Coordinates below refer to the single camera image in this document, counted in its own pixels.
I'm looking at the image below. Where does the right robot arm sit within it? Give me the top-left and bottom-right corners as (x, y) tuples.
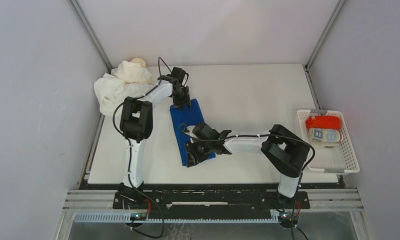
(179, 122), (316, 208)

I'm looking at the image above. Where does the blue towel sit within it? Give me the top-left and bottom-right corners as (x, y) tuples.
(169, 99), (204, 168)

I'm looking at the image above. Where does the red rolled towel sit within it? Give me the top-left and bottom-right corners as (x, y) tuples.
(305, 115), (342, 130)

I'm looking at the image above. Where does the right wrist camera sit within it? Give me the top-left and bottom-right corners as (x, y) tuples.
(192, 122), (214, 140)

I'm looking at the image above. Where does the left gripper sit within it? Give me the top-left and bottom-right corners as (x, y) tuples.
(172, 85), (191, 112)

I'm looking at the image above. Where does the white plastic basket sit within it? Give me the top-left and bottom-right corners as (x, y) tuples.
(294, 109), (360, 175)

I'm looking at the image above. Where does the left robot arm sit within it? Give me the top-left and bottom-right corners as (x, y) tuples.
(112, 75), (191, 209)

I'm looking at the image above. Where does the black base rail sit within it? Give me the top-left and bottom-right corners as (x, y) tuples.
(112, 183), (311, 221)

